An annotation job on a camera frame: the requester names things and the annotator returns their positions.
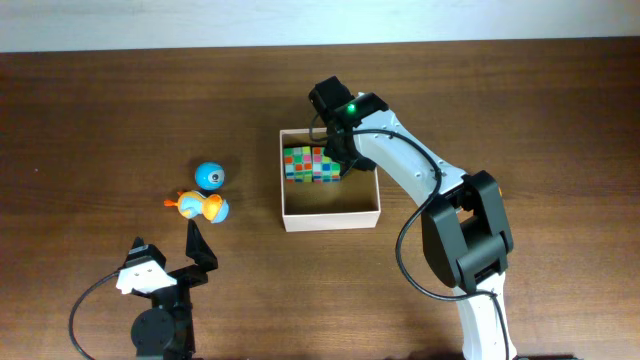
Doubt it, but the Rubik's cube one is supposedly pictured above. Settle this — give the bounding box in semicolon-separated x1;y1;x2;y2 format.
311;147;341;183
283;146;313;183

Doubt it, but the blue ball toy with eye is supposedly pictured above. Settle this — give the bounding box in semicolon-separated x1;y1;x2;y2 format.
194;162;226;191

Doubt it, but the white cardboard box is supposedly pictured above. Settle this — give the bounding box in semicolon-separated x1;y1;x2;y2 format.
279;128;381;232

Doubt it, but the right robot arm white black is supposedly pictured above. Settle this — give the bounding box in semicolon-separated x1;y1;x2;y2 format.
308;76;517;359

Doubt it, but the orange blue duck toy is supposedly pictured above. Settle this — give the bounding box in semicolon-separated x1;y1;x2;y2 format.
163;190;230;224

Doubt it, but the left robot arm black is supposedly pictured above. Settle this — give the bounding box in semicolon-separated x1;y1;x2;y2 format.
116;220;218;360

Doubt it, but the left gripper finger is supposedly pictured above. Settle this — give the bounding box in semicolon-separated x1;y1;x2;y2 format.
123;237;166;269
185;219;218;272

